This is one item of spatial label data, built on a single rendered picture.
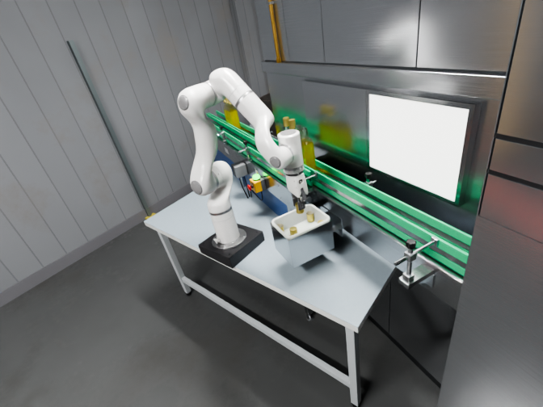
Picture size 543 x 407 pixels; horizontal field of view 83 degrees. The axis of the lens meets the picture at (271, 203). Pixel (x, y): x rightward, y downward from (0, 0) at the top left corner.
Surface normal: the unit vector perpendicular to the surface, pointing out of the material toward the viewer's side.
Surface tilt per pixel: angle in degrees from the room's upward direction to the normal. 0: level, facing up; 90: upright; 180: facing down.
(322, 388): 0
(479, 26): 90
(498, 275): 90
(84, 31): 90
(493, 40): 90
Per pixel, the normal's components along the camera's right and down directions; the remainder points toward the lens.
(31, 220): 0.76, 0.22
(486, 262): -0.87, 0.37
